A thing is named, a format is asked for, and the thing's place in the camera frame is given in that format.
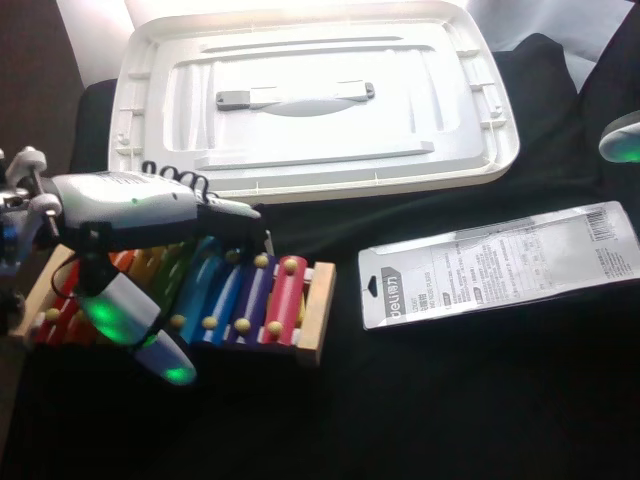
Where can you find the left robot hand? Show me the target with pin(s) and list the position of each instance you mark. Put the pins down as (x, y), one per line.
(125, 200)

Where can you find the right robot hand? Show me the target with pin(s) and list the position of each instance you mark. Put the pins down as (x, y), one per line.
(625, 140)

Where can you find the white printed label card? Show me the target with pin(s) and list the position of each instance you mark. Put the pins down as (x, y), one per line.
(500, 270)

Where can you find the rainbow wooden hand piano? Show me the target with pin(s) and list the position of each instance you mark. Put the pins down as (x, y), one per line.
(287, 300)

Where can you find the white plastic box lid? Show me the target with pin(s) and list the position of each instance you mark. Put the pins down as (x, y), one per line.
(310, 130)

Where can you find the black table cloth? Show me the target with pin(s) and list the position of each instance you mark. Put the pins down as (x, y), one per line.
(400, 400)

